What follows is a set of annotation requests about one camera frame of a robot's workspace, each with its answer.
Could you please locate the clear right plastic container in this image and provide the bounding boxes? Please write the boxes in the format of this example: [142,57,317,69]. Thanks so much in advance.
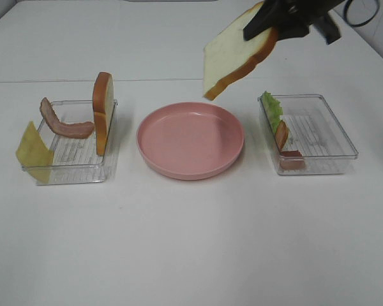
[258,93,359,175]

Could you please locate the clear plastic container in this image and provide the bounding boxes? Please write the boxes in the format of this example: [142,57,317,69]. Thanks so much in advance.
[21,99,119,186]
[258,93,359,175]

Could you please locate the pink round plate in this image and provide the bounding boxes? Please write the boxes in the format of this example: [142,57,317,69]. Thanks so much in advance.
[137,102,244,180]

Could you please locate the green lettuce leaf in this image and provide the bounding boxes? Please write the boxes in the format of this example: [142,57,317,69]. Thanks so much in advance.
[260,91,283,134]

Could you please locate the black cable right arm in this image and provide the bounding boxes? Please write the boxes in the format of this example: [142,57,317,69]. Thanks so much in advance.
[343,0,379,27]

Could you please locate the white bread slice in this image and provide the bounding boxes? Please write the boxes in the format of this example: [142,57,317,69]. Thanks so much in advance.
[203,1,278,101]

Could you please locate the clear left plastic container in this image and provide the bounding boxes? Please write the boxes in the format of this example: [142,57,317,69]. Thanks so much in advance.
[21,99,119,186]

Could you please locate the brown bacon strip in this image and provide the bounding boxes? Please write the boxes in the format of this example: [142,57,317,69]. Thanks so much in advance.
[274,120,306,170]

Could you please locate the upright bread slice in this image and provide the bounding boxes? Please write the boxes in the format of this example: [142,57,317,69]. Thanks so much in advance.
[93,72,114,156]

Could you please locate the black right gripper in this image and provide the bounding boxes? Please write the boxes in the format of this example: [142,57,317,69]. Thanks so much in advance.
[243,0,341,45]

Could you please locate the pink bacon strip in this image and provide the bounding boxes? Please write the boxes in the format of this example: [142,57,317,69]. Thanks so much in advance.
[40,98,94,139]

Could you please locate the yellow cheese slice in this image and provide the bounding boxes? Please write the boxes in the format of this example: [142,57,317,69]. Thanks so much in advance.
[15,121,54,184]

